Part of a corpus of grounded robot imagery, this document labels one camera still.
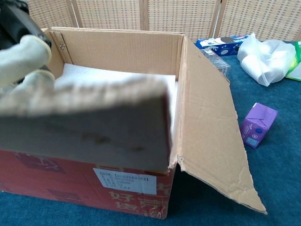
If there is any green white package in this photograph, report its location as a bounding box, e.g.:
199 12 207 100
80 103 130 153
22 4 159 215
285 40 301 82

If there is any blue cookie box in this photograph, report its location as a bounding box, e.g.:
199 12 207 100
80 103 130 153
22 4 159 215
195 34 253 57

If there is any blue table cloth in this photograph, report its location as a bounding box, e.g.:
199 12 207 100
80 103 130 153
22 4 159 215
0 40 301 226

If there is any red cardboard box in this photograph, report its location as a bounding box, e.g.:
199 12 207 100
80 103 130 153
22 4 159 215
0 26 268 219

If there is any small purple carton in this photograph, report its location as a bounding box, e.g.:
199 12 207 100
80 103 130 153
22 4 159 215
240 102 279 150

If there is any clear bag of white rolls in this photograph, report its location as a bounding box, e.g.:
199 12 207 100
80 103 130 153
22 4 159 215
237 32 297 87

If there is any white foam sheet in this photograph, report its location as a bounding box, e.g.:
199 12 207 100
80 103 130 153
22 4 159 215
53 63 179 142

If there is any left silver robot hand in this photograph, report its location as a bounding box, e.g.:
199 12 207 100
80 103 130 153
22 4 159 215
0 0 56 95

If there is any woven bamboo folding screen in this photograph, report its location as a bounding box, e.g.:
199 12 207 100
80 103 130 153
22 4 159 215
24 0 301 42

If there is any clear plastic container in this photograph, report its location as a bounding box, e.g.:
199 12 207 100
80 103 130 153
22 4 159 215
201 45 231 80

